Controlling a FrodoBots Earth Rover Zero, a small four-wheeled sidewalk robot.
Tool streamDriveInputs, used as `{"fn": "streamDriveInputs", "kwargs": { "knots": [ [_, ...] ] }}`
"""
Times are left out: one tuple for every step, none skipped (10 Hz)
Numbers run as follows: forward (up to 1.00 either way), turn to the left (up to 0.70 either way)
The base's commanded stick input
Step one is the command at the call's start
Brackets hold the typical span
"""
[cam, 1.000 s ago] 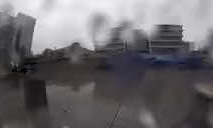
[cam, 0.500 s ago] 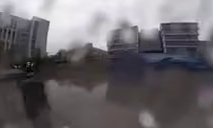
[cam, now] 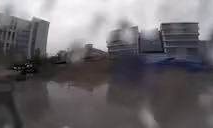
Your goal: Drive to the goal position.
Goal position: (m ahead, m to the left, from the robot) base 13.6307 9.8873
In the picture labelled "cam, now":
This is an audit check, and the low brown building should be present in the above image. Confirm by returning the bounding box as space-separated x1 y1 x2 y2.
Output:
55 43 109 64

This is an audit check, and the blue construction fence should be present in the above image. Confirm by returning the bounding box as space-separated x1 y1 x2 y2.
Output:
108 53 213 72

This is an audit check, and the grey building under construction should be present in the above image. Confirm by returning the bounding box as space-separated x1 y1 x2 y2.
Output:
106 21 208 61

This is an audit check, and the dark vehicle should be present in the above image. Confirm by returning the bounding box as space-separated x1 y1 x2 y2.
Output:
13 62 37 74

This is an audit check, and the tall white building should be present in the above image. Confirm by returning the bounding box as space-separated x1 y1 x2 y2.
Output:
0 11 51 61

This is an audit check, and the row of dark trees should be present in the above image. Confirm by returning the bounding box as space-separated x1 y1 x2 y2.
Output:
0 46 58 69

